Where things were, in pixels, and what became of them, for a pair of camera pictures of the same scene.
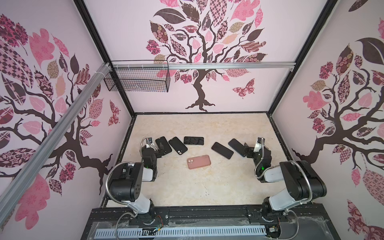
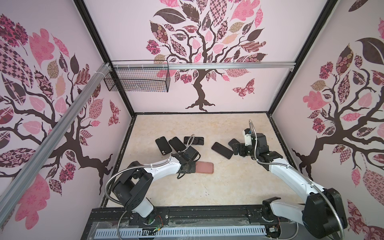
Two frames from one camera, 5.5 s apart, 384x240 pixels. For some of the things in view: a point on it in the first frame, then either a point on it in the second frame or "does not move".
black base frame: [305, 224] does not move
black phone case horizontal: [193, 140] does not move
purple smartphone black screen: [222, 150] does not move
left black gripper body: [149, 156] → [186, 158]
